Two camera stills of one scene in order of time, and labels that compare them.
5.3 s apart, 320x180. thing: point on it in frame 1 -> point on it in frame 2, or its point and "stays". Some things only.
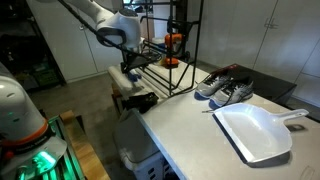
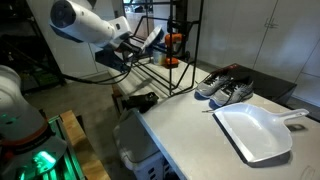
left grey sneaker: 213,85 stays
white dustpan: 257,134 stays
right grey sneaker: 232,94 stays
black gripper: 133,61 -> 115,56
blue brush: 133,75 -> 154,39
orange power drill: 176,44 stays
